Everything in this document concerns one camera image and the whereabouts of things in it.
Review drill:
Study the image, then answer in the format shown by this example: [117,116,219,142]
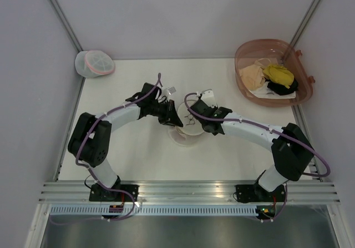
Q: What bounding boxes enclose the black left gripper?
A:
[149,100,183,128]

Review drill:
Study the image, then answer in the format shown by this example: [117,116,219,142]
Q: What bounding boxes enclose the beige round mesh laundry bag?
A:
[168,103,204,146]

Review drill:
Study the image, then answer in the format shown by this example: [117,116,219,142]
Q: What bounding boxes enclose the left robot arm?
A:
[68,83,183,201]

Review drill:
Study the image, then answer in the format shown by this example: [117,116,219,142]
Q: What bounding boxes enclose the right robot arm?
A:
[184,99,314,201]

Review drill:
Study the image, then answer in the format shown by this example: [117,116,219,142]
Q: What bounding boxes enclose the beige bra in basket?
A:
[239,58,272,91]

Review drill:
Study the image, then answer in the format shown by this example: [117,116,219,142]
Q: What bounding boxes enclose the white pink-trimmed mesh laundry bag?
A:
[74,50,115,78]

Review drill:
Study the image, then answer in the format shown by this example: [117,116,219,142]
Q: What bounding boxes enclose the white garment in basket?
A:
[250,82,296,99]

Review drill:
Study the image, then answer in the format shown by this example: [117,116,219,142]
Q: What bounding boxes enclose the black garment in basket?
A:
[267,79,298,95]

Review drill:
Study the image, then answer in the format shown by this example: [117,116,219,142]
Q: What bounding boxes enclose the yellow garment in basket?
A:
[263,64,295,88]

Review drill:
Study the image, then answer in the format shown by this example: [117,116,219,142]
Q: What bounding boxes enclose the translucent pink plastic basket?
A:
[235,39,315,108]

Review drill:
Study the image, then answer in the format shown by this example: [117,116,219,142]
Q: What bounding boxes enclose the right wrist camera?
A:
[199,89,218,108]

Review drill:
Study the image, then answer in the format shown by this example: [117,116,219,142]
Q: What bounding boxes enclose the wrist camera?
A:
[163,87,176,97]
[199,89,218,108]

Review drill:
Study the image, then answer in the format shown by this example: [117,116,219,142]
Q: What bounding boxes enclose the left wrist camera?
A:
[163,87,176,97]

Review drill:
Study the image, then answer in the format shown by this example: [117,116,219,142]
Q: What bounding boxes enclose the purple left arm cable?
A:
[48,72,167,226]

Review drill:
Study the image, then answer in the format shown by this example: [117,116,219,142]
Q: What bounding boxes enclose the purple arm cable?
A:
[48,72,167,226]
[183,92,331,224]

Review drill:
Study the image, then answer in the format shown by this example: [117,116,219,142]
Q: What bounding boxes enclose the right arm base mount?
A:
[232,175,286,204]

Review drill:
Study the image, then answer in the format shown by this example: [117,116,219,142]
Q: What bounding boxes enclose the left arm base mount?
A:
[84,179,139,203]

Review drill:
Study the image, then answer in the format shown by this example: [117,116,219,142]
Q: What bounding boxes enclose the right aluminium frame post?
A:
[290,0,323,48]

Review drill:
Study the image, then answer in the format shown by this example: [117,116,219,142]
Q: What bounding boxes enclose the aluminium frame post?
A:
[290,0,323,48]
[47,0,83,53]

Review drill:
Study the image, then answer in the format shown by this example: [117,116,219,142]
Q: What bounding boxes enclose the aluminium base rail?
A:
[38,180,340,205]

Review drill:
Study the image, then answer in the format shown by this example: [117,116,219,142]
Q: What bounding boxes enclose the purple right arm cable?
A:
[183,92,331,224]

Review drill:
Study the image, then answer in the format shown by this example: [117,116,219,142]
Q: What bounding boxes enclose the white slotted cable duct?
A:
[50,204,257,216]

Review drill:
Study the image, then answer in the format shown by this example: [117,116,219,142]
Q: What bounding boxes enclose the left aluminium frame post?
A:
[47,0,83,53]

